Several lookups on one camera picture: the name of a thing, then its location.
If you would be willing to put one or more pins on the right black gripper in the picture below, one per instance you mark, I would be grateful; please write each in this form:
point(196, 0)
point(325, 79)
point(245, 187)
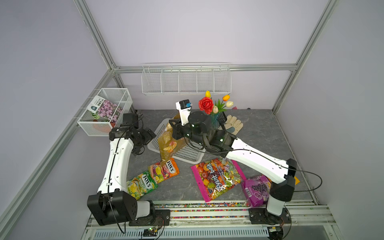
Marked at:
point(178, 127)

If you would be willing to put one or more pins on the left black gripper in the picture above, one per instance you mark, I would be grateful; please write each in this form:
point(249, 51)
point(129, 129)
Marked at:
point(147, 135)

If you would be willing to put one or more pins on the white plastic perforated basket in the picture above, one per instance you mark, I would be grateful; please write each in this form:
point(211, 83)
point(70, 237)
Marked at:
point(189, 154)

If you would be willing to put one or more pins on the gold red candy bag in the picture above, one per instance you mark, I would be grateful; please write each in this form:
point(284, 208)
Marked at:
point(168, 146)

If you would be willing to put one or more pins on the pink fruit ball candy bag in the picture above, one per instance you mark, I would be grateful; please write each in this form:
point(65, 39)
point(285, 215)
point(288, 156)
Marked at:
point(216, 177)

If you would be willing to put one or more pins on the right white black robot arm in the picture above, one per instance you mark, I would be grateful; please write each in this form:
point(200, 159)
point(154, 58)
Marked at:
point(280, 172)

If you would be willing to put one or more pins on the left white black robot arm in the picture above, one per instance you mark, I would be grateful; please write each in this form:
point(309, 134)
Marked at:
point(112, 204)

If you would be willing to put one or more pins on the artificial flower bouquet in vase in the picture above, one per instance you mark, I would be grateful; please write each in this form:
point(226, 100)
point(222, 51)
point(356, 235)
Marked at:
point(213, 109)

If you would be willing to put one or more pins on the beige work glove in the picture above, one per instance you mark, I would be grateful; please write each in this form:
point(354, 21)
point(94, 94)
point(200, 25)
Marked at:
point(233, 125)

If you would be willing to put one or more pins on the flower seed packet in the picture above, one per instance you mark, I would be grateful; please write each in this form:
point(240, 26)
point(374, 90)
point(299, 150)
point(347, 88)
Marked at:
point(102, 108)

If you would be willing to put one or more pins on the orange Fox's candy bag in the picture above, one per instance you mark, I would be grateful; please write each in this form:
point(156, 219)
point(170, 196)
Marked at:
point(163, 170)

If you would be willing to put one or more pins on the green Fox's candy bag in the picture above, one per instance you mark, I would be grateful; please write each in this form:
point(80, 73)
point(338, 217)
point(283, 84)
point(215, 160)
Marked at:
point(141, 185)

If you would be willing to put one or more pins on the purple candy bag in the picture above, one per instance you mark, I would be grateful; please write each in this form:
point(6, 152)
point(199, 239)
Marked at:
point(256, 190)

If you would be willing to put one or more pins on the yellow orange candy bag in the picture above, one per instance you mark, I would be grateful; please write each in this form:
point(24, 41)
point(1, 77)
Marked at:
point(297, 181)

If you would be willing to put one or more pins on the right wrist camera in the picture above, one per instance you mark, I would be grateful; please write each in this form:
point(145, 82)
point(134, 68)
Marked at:
point(184, 107)

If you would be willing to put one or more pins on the white wire side basket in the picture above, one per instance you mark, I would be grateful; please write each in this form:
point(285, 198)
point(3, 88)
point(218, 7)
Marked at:
point(101, 128)

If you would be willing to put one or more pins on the white wire wall shelf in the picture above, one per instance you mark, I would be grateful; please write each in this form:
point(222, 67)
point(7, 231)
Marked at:
point(186, 79)

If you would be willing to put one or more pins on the aluminium front rail frame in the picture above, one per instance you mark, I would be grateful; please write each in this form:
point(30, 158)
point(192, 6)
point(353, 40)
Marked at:
point(227, 220)

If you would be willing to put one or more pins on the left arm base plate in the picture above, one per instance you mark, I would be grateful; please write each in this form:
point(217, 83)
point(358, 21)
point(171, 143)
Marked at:
point(156, 218)

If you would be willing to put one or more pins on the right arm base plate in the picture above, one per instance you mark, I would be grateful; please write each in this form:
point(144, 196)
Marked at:
point(268, 216)

